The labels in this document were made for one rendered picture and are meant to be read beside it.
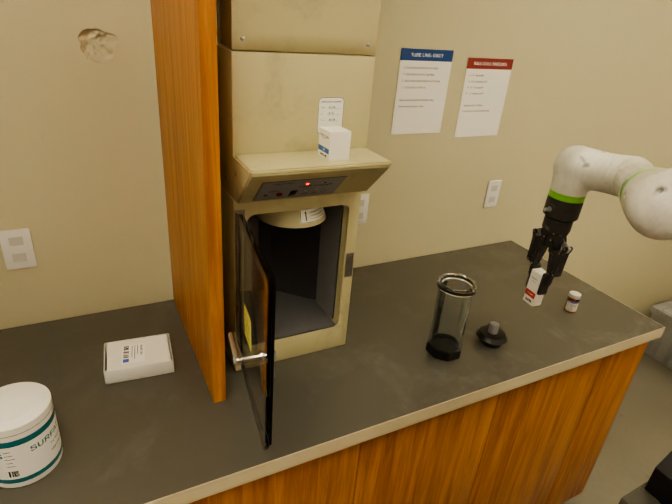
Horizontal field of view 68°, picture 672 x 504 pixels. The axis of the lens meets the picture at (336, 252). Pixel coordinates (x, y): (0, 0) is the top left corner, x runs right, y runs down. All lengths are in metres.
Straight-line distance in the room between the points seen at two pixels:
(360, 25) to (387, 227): 0.93
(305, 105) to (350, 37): 0.17
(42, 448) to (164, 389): 0.30
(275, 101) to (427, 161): 0.92
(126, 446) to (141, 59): 0.92
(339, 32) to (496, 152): 1.13
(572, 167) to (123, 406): 1.23
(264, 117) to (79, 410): 0.77
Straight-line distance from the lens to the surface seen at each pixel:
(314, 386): 1.30
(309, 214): 1.21
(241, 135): 1.07
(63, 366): 1.45
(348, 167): 1.05
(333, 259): 1.33
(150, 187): 1.52
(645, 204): 1.00
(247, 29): 1.04
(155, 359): 1.35
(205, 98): 0.94
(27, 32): 1.43
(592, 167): 1.41
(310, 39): 1.09
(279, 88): 1.07
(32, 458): 1.16
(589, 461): 2.30
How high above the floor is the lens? 1.80
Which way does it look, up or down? 26 degrees down
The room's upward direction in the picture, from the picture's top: 5 degrees clockwise
